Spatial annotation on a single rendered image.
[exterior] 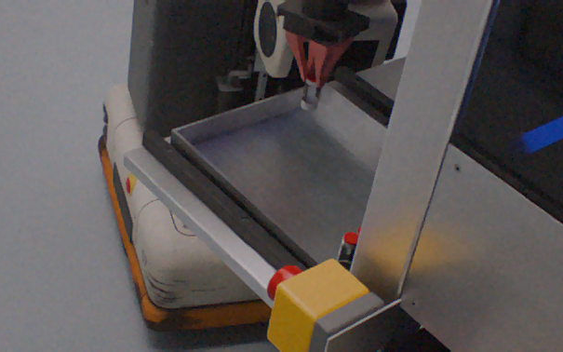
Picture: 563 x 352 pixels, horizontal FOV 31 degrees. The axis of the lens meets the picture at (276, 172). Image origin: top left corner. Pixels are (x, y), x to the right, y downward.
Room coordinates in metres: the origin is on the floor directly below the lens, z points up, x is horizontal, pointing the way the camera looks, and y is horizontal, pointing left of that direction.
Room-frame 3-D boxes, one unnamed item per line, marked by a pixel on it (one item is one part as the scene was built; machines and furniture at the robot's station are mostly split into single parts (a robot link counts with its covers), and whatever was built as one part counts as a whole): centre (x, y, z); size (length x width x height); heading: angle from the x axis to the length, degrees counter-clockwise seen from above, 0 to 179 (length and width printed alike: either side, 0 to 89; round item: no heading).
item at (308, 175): (1.02, -0.07, 0.90); 0.34 x 0.26 x 0.04; 46
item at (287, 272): (0.71, -0.03, 0.99); 0.04 x 0.04 x 0.04; 47
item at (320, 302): (0.68, -0.07, 1.00); 0.08 x 0.07 x 0.07; 47
